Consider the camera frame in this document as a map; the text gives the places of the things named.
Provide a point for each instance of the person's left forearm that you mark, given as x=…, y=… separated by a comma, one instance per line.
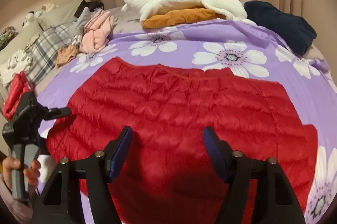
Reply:
x=13, y=210

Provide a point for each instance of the grey garment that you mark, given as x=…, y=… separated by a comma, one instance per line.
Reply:
x=83, y=18

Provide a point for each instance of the patterned small cloth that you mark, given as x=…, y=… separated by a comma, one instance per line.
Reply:
x=31, y=42

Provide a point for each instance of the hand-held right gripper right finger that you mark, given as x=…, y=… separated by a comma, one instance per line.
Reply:
x=216, y=153

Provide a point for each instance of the purple floral blanket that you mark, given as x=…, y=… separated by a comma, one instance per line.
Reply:
x=263, y=37

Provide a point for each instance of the black and white plush toy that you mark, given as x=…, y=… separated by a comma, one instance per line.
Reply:
x=31, y=19

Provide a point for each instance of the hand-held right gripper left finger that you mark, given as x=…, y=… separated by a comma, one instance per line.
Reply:
x=119, y=153

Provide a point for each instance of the beige pillow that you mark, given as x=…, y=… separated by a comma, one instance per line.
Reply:
x=63, y=13
x=21, y=38

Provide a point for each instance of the grey plaid pillow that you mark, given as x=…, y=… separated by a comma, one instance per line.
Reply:
x=44, y=50

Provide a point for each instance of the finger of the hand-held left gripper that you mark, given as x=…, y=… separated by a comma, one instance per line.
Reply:
x=58, y=112

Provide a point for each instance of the cream plush toy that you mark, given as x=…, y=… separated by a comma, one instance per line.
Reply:
x=47, y=8

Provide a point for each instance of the multicoloured knit item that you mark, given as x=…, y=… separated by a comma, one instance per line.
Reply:
x=8, y=37

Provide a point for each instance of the orange garment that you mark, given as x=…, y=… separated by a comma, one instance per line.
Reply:
x=179, y=17

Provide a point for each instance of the pink garment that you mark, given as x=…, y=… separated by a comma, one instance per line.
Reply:
x=96, y=37

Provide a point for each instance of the small red down jacket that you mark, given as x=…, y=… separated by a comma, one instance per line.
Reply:
x=15, y=89

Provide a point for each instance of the large red down jacket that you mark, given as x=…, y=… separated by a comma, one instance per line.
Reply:
x=171, y=108

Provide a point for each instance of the white crumpled cloth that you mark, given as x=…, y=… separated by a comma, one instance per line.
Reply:
x=15, y=60

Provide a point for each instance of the tan small garment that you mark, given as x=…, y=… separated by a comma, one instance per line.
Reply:
x=65, y=55

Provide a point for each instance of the navy garment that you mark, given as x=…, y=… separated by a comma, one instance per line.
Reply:
x=279, y=23

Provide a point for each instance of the person's left hand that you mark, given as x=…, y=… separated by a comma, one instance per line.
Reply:
x=33, y=174

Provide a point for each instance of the black garment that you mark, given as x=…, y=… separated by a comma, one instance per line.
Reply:
x=90, y=5

